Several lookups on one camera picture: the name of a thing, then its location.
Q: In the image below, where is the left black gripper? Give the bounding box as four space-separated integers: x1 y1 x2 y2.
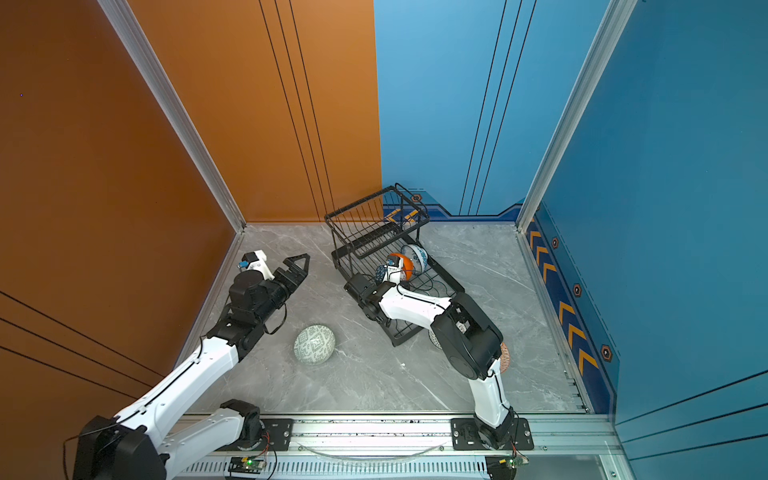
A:
255 253 307 329

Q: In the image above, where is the orange plastic bowl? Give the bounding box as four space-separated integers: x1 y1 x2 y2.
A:
386 253 414 282

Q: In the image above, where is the blue floral white bowl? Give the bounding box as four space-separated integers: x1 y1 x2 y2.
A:
401 244 429 274

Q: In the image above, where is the pale green patterned bowl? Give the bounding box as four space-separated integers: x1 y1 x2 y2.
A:
294 324 336 365

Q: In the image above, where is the dark blue patterned bowl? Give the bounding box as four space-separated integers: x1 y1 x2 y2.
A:
375 265 390 283

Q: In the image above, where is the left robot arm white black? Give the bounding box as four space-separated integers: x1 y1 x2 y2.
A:
64 250 310 479

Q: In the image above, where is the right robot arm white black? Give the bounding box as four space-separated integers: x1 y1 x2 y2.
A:
344 274 515 450

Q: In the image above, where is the white black lattice bowl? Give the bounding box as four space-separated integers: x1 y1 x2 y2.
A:
428 330 442 350

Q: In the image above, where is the red white patterned bowl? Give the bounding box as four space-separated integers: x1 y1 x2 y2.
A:
500 342 511 373

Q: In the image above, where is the green circuit board left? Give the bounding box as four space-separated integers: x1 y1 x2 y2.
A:
227 456 269 476

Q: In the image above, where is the circuit board right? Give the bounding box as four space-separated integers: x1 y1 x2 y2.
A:
485 454 529 480

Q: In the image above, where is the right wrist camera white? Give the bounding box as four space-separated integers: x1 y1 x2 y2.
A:
385 265 406 285

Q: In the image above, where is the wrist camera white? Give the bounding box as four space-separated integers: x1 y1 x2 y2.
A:
385 265 406 285
238 250 274 280

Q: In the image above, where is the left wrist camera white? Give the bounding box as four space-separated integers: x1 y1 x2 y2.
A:
238 250 274 280

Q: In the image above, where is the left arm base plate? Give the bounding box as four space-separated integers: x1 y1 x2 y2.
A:
217 417 294 453

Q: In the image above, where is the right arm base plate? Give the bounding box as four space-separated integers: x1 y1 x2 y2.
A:
450 417 535 452

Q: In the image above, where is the aluminium front rail frame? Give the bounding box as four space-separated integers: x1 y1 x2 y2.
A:
172 413 634 479

